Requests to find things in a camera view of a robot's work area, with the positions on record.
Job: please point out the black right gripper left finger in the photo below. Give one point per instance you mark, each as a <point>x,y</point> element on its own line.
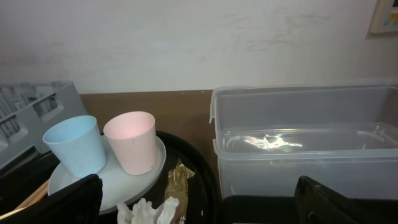
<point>78,203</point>

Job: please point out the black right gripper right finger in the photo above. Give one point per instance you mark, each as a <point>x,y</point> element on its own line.
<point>316,203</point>

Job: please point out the light blue plastic cup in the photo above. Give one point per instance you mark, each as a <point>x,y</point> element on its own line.
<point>76,142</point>

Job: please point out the white napkin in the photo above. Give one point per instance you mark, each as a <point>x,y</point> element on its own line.
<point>143,213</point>

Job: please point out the pink plastic cup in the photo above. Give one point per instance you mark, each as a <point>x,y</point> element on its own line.
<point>132,138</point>

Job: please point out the gold foil wrapper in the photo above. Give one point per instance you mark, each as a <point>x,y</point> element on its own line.
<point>177,187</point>

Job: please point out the grey dishwasher rack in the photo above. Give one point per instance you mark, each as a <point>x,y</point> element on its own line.
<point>29,110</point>

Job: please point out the left wooden chopstick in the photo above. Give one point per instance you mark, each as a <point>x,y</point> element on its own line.
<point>35,196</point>

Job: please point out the wooden chopstick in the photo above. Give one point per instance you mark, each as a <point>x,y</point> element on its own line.
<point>11,213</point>
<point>35,196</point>

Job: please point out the pale grey round plate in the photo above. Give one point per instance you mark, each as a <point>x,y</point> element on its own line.
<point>119,186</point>

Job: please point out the right wooden chopstick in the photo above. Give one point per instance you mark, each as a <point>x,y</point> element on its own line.
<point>11,213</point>

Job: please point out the clear plastic bin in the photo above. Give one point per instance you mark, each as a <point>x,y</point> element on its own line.
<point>342,136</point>

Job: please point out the black rectangular tray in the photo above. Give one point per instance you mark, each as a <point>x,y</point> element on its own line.
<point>255,209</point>

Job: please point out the wall panel fixture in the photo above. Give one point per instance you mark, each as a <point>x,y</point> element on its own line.
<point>384,20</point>

